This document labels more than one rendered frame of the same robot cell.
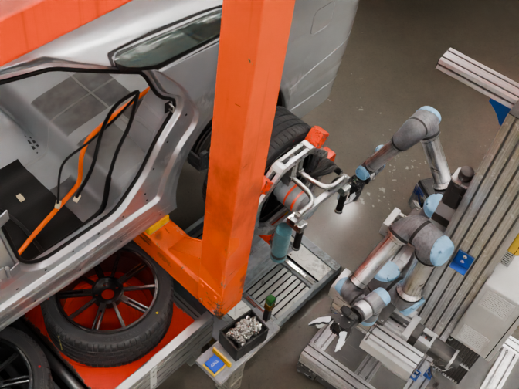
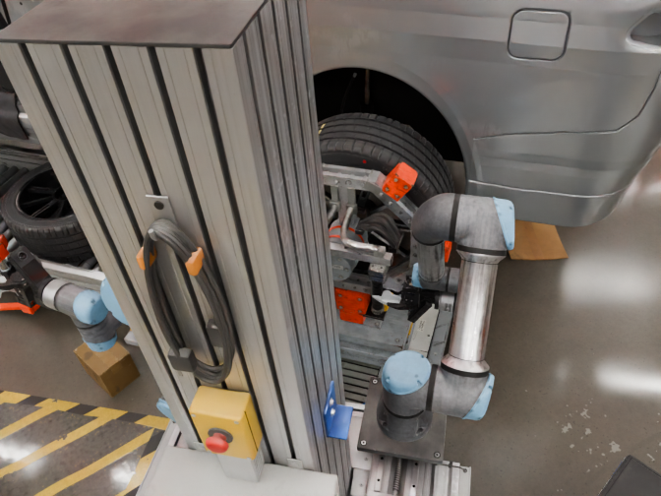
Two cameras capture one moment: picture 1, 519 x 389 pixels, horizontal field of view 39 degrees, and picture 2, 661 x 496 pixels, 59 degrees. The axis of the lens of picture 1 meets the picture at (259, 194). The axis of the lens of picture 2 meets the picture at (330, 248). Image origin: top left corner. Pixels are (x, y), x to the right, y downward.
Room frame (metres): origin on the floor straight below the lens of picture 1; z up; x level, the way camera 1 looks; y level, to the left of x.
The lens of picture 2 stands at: (1.95, -1.62, 2.24)
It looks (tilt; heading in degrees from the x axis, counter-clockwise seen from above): 43 degrees down; 77
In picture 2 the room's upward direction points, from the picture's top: 6 degrees counter-clockwise
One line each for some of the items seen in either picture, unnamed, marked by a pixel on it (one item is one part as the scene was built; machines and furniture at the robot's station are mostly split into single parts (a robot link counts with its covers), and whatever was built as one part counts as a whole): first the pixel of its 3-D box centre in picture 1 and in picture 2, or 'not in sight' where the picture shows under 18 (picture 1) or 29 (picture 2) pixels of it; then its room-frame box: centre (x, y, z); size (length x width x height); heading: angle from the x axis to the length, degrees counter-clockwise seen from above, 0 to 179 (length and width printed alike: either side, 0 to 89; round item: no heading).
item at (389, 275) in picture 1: (385, 277); not in sight; (1.84, -0.62, 0.98); 0.13 x 0.12 x 0.14; 47
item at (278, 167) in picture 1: (286, 189); (348, 233); (2.36, -0.13, 0.85); 0.54 x 0.07 x 0.54; 145
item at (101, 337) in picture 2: (366, 310); (100, 325); (1.58, -0.52, 1.12); 0.11 x 0.08 x 0.11; 47
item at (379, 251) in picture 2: (323, 170); (364, 220); (2.37, -0.29, 1.03); 0.19 x 0.18 x 0.11; 55
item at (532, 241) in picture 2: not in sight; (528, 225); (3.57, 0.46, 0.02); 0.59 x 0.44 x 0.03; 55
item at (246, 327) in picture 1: (243, 334); not in sight; (1.69, -0.04, 0.51); 0.20 x 0.14 x 0.13; 138
